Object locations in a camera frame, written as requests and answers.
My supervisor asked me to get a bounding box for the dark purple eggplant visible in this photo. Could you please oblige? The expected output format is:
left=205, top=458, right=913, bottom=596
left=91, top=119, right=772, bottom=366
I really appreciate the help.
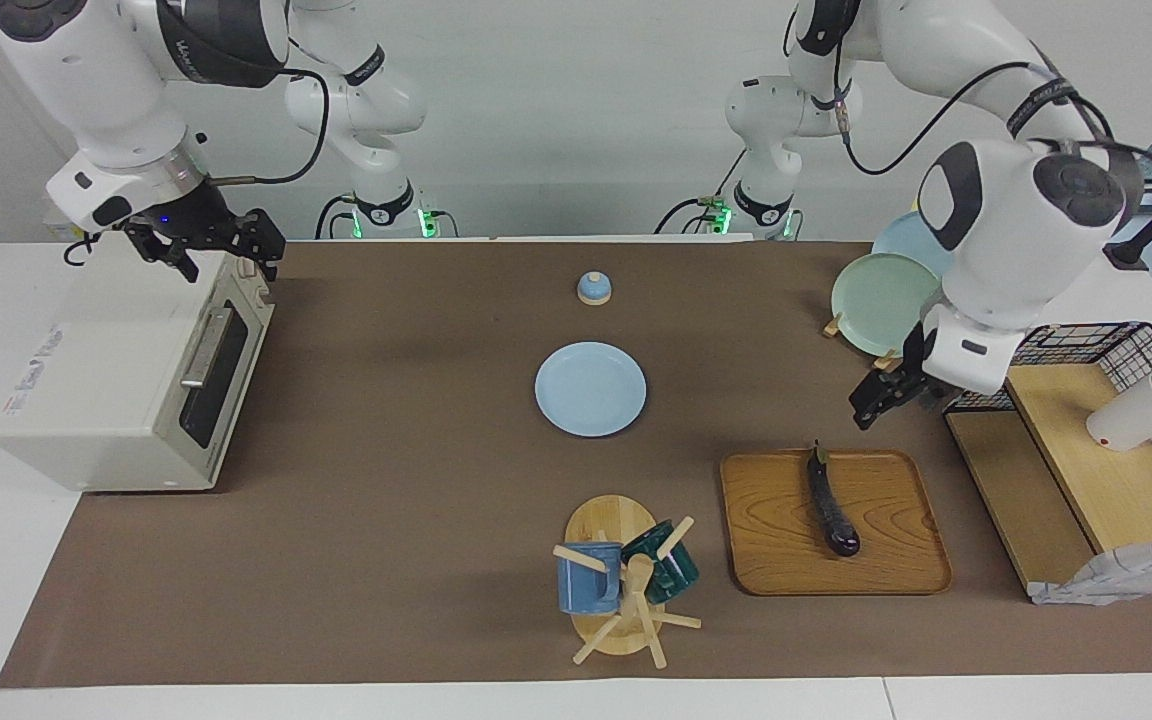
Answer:
left=806, top=441, right=862, bottom=558

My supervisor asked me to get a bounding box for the glass oven door with handle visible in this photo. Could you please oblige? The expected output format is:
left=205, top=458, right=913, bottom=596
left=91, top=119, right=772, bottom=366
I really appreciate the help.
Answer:
left=176, top=275, right=276, bottom=483

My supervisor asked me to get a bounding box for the small light blue plate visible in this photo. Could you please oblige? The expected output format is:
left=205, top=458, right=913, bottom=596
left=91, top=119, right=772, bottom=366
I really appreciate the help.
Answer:
left=534, top=341, right=648, bottom=438

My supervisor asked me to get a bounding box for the white toaster oven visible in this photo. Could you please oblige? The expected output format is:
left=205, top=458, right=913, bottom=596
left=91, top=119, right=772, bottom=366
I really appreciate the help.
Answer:
left=0, top=250, right=277, bottom=493

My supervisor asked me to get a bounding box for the pale green plate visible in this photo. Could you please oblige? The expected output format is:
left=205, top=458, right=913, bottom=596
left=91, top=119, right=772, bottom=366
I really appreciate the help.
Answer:
left=831, top=253, right=943, bottom=359

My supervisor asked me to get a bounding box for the wooden plate rack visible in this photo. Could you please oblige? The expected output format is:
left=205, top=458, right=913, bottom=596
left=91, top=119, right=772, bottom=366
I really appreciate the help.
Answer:
left=822, top=312, right=905, bottom=373

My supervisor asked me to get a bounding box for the large light blue plate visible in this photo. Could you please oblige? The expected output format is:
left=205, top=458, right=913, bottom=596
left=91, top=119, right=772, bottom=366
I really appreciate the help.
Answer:
left=872, top=210, right=957, bottom=281

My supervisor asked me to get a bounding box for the wooden serving tray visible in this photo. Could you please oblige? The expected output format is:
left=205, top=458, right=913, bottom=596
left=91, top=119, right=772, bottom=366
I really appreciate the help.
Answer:
left=719, top=449, right=954, bottom=597

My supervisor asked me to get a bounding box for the white cup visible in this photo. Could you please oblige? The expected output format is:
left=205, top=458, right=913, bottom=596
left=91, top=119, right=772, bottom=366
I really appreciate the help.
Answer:
left=1086, top=372, right=1152, bottom=451

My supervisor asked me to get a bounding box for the wooden two-step shelf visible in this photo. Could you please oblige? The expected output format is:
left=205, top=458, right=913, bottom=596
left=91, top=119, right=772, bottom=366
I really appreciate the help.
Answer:
left=944, top=362, right=1152, bottom=601

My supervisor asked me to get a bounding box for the dark green mug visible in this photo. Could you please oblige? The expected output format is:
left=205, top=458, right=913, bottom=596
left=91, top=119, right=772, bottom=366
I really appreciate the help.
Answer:
left=621, top=520, right=700, bottom=605

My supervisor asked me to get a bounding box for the white checked cloth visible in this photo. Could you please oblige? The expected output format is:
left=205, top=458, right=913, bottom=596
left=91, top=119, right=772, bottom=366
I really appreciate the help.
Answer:
left=1028, top=538, right=1152, bottom=607

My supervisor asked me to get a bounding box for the wooden mug tree stand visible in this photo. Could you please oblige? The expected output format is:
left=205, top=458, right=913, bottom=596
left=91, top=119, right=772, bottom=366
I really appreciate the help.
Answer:
left=552, top=494, right=703, bottom=669

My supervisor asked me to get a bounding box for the brown table mat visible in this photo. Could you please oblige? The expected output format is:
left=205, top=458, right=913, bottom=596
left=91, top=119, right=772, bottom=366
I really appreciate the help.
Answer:
left=0, top=240, right=1152, bottom=689

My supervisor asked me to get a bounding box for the blue mug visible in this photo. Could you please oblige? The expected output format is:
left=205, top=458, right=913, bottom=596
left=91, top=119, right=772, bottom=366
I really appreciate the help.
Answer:
left=556, top=542, right=625, bottom=615

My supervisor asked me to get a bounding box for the black base cable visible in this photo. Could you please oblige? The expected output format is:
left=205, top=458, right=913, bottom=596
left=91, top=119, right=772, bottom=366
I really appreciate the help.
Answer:
left=654, top=150, right=749, bottom=237
left=314, top=193, right=359, bottom=241

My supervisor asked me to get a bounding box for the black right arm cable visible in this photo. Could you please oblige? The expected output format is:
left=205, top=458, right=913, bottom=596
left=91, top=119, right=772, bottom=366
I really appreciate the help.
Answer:
left=208, top=65, right=329, bottom=187

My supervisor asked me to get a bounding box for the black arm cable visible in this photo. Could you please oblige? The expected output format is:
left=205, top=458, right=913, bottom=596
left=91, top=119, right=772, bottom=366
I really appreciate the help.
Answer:
left=831, top=60, right=1152, bottom=186
left=208, top=65, right=329, bottom=187

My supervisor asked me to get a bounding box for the black wire basket frame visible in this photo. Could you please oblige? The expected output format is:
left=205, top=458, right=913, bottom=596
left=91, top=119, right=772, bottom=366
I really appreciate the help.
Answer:
left=944, top=322, right=1152, bottom=531

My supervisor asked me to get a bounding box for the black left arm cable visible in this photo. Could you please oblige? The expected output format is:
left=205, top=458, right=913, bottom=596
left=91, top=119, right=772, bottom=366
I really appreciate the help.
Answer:
left=831, top=60, right=1152, bottom=186

